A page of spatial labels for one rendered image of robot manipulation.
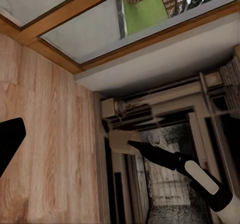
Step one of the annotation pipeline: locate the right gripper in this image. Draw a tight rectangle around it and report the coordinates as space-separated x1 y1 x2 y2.
128 141 167 166

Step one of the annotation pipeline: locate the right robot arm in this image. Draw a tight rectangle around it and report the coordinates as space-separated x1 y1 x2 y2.
128 136 240 224

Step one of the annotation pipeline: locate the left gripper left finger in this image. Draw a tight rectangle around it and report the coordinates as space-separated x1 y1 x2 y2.
0 117 26 177

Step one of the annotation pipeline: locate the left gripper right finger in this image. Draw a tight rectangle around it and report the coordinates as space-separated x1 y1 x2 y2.
224 117 240 157

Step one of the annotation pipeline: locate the pillar candle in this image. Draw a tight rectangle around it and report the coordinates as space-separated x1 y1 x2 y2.
109 130 143 155

